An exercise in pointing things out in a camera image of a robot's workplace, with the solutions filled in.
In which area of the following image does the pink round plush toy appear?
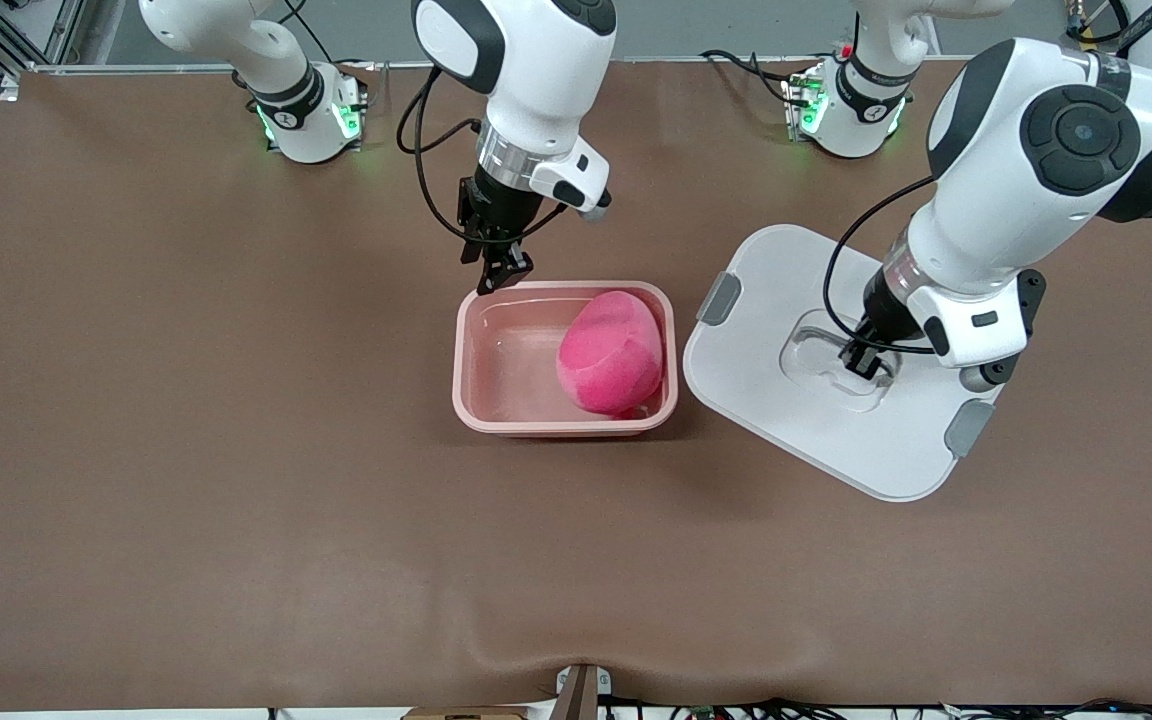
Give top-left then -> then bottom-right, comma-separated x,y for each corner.
556,290 -> 665,418

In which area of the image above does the brown strip with metal bracket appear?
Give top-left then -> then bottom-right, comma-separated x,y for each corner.
554,663 -> 613,720

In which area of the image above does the black cable at arm base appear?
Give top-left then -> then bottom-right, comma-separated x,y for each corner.
699,48 -> 787,86

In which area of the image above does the aluminium frame profile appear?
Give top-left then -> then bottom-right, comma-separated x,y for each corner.
0,0 -> 89,73

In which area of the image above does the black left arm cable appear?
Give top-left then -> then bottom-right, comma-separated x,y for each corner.
822,176 -> 937,357

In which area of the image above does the pink plastic storage box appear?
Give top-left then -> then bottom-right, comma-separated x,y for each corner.
452,280 -> 680,438

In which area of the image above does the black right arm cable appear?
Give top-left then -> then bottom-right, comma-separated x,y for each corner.
396,65 -> 572,246

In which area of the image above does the white lid with grey clips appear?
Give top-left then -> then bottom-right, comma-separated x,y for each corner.
682,223 -> 1007,503

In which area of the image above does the cardboard piece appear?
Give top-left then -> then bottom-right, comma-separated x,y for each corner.
403,706 -> 530,720

